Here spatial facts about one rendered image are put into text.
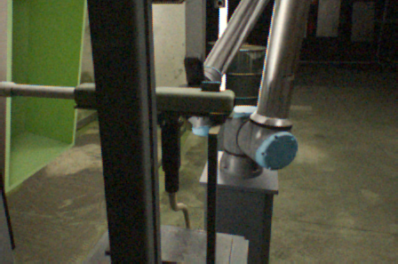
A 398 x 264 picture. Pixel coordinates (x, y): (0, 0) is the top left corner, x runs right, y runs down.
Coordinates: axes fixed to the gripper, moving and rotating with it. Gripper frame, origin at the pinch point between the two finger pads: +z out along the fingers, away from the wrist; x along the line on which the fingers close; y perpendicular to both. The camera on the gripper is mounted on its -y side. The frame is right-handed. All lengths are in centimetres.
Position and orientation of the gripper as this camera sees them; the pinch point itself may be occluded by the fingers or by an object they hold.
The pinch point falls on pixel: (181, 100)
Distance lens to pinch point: 70.6
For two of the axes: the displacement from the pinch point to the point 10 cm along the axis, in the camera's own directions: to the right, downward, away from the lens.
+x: -9.8, -0.6, 2.1
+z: -2.1, 2.8, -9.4
